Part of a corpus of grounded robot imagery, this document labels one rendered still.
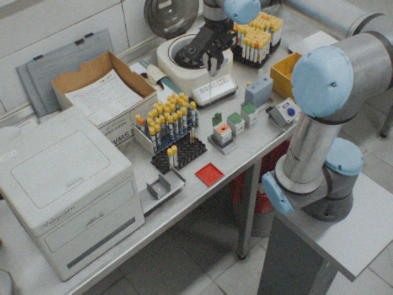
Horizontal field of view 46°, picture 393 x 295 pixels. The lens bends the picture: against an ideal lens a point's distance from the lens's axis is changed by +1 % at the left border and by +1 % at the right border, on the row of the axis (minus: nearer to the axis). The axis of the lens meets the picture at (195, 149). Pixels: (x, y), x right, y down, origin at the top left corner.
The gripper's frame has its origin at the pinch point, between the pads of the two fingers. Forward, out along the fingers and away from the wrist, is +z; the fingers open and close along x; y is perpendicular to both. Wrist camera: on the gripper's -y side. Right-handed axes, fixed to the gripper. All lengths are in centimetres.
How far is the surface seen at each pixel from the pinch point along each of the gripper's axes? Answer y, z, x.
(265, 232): 23, 106, -15
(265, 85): 21.8, 15.8, -4.2
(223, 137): -3.1, 19.1, -9.5
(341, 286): 32, 113, -55
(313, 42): 62, 24, 6
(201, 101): 4.5, 22.0, 10.0
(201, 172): -14.6, 25.4, -11.8
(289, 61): 40.0, 18.3, 0.6
